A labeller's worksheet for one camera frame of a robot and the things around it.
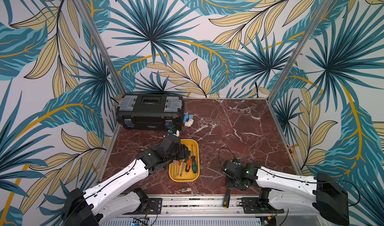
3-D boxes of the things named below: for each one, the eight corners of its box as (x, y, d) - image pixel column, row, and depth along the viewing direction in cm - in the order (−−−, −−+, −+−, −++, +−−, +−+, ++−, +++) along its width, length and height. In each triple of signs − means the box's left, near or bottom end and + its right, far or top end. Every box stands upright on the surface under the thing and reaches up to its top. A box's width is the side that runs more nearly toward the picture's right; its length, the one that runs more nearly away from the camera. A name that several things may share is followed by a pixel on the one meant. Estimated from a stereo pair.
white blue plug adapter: (183, 126, 106) (183, 123, 103) (183, 115, 112) (183, 112, 109) (193, 126, 106) (193, 124, 103) (193, 115, 112) (193, 112, 109)
